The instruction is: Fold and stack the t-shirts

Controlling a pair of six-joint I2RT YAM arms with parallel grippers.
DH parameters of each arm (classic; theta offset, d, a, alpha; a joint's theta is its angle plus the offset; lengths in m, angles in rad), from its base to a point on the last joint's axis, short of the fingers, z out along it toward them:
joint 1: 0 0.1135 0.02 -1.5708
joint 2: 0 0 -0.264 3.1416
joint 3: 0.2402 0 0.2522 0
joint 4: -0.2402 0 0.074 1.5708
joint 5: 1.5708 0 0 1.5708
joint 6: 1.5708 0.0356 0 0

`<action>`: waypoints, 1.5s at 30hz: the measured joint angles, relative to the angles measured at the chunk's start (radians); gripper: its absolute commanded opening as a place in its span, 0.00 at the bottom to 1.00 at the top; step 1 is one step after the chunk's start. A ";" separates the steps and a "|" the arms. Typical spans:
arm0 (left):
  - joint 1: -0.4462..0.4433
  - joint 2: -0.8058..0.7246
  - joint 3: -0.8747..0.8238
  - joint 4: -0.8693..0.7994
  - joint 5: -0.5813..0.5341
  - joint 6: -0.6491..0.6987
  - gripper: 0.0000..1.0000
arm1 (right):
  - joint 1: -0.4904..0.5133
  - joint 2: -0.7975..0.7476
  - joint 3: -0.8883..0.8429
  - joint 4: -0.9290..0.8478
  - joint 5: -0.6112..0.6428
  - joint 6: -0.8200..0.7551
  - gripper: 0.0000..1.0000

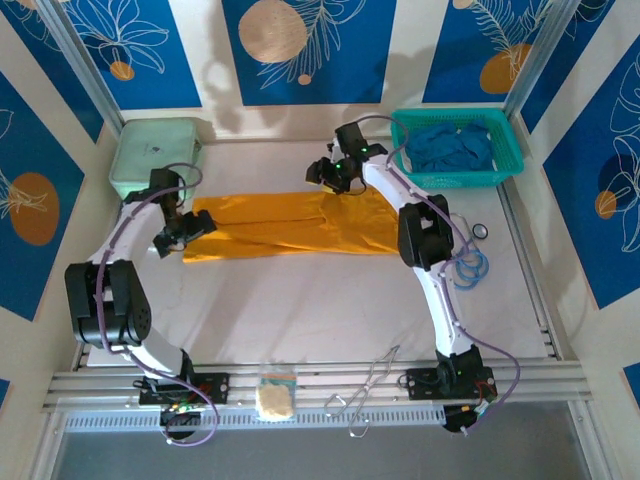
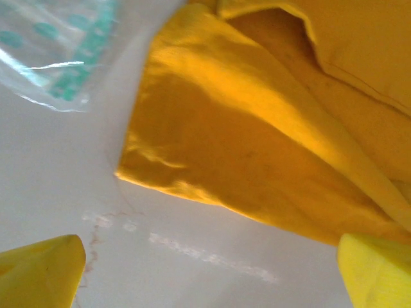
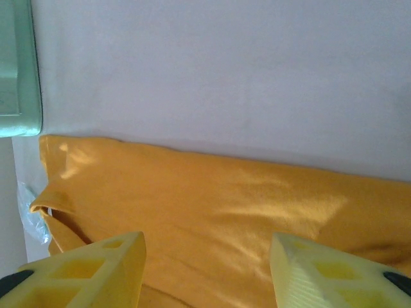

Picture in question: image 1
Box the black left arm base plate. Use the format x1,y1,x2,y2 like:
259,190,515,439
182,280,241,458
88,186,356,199
138,372,230,406

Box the coiled light blue cable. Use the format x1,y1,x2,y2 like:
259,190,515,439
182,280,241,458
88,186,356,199
452,249,490,292

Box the white slotted cable duct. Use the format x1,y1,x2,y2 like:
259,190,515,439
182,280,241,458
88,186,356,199
64,407,446,432

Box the blue t-shirt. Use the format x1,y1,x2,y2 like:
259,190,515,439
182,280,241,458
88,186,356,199
402,119,496,174

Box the yellow t-shirt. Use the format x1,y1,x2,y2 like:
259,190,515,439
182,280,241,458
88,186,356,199
182,191,401,264

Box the aluminium frame post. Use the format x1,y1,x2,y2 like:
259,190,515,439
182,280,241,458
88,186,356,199
38,0,125,132
503,0,576,117

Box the blue floral wall panel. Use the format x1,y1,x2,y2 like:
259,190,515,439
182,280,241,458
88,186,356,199
222,0,399,107
422,0,557,105
0,72,86,322
542,34,640,311
64,0,204,111

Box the metal wire tongs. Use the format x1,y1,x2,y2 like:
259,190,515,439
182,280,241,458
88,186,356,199
323,344,402,439

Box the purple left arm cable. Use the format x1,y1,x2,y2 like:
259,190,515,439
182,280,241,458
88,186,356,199
97,162,220,447

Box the aluminium frame rail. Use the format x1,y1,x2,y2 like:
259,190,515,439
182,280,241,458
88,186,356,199
42,362,594,414

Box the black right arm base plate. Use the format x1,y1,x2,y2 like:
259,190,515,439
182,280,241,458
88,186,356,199
405,366,496,401

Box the mint green zip case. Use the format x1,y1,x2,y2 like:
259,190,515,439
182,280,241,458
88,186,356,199
108,117,206,200

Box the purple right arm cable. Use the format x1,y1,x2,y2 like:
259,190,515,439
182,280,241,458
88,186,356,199
355,114,525,436

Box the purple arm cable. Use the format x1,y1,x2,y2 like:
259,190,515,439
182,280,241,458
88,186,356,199
355,114,525,436
97,162,220,447

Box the teal plastic basket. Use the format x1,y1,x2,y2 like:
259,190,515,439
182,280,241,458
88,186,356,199
389,108,526,191

